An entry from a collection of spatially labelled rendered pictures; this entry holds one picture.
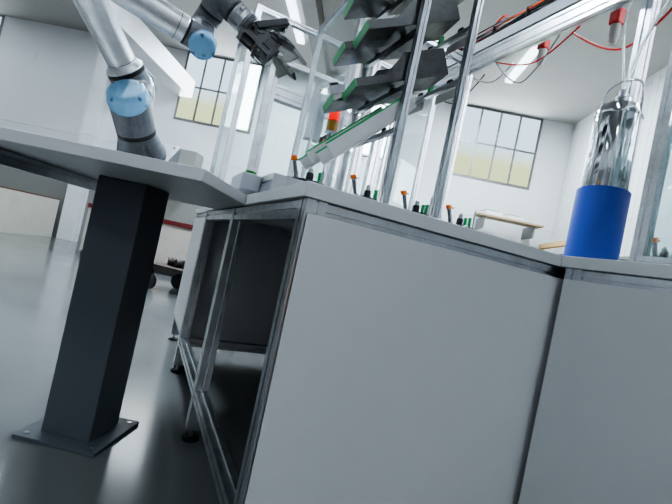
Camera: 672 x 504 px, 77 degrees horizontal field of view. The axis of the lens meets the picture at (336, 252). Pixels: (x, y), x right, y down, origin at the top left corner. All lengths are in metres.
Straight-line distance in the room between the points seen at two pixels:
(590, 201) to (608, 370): 0.61
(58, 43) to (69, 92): 1.06
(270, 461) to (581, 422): 0.72
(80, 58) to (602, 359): 10.49
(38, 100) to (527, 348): 10.56
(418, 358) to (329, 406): 0.23
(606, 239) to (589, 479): 0.71
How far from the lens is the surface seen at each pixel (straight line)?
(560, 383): 1.22
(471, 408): 1.13
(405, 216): 0.91
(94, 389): 1.56
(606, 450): 1.17
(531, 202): 8.96
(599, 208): 1.56
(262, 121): 2.71
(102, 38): 1.52
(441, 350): 1.02
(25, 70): 11.38
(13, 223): 9.18
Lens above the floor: 0.72
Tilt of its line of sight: 1 degrees up
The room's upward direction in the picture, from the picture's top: 12 degrees clockwise
